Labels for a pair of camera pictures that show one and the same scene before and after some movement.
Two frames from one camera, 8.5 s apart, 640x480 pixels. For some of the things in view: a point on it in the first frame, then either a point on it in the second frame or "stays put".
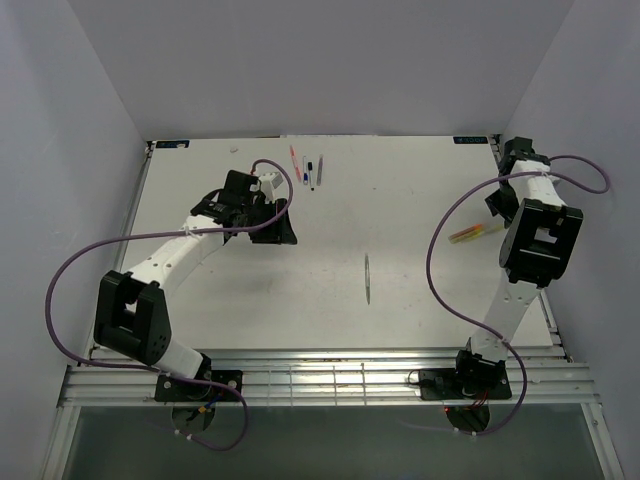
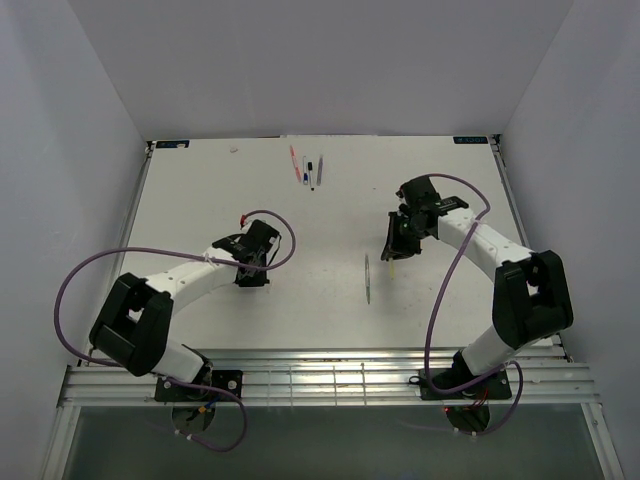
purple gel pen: [319, 169] stays put
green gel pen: [367, 277] stays put
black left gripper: [278, 232] -> [258, 280]
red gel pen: [297, 170] stays put
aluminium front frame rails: [339, 377] stays put
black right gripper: [497, 205] -> [395, 249]
